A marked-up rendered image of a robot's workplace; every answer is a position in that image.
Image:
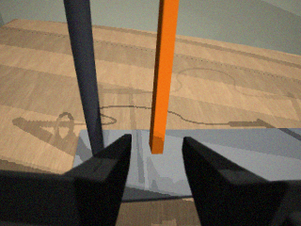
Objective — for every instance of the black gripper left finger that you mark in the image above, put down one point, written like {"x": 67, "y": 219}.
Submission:
{"x": 90, "y": 194}

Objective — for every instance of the orange bar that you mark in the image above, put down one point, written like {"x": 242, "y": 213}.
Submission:
{"x": 165, "y": 45}

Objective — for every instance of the grey wire loop game on base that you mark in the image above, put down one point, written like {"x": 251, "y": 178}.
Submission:
{"x": 272, "y": 153}

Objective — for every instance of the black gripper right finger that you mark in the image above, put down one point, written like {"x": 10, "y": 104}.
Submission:
{"x": 226, "y": 194}

